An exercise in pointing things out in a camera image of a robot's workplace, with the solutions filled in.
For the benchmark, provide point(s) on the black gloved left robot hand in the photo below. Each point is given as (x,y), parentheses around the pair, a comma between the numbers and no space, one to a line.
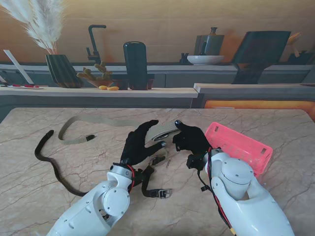
(135,147)

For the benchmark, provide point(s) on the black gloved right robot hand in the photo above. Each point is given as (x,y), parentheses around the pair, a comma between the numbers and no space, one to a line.
(194,140)

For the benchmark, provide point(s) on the beige woven belt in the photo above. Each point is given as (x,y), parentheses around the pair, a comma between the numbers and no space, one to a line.
(160,129)
(71,141)

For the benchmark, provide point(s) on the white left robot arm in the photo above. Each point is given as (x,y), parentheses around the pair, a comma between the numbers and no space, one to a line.
(96,206)

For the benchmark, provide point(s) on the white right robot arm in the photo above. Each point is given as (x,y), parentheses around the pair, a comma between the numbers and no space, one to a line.
(236,177)

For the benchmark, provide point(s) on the dark brown belt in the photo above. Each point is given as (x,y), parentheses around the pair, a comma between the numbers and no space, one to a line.
(152,193)

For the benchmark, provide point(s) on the pink plastic storage basket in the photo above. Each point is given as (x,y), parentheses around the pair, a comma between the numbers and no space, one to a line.
(246,145)

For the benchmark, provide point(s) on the orange fruit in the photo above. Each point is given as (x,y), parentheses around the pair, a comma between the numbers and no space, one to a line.
(103,87)
(113,88)

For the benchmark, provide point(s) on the grey back counter cabinets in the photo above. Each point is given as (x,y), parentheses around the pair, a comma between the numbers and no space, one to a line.
(177,78)

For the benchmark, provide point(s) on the raised counter orange glow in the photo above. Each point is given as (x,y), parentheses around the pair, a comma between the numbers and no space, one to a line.
(246,88)

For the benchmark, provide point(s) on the cactus plants in bowl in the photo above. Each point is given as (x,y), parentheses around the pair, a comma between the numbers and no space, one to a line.
(103,73)

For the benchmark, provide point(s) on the small black stand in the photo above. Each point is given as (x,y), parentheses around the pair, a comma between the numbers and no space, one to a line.
(184,60)

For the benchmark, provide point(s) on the white speckled bowl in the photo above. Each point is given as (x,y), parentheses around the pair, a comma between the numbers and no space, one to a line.
(205,59)

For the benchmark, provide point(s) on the tall black cylinder container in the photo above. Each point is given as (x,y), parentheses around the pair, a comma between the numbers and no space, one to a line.
(135,64)

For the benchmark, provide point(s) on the grey pot with lid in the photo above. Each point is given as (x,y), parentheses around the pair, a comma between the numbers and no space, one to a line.
(211,44)

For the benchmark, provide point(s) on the dark ribbed vase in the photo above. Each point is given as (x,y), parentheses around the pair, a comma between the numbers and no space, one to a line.
(61,71)

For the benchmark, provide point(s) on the black kitchen faucet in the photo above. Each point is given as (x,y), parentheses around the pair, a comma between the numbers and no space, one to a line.
(93,41)

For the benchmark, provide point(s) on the plate with red food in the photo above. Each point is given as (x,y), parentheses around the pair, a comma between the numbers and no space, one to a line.
(27,86)

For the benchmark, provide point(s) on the dark utensil holder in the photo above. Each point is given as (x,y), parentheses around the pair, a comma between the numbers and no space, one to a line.
(302,59)

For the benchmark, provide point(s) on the wooden kitchen utensils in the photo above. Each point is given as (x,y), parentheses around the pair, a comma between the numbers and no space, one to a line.
(294,40)

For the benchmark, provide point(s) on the white leaning board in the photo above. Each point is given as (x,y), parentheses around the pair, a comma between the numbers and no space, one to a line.
(17,65)

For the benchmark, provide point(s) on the white pampas grass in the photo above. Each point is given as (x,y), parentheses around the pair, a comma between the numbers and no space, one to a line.
(46,32)

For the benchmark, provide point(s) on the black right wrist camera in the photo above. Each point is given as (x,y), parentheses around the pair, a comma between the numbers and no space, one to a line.
(194,162)

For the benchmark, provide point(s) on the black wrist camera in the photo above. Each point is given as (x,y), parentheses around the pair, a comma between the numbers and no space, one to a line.
(139,176)
(194,162)

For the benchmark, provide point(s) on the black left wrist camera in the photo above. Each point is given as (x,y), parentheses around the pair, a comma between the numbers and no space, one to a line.
(139,176)

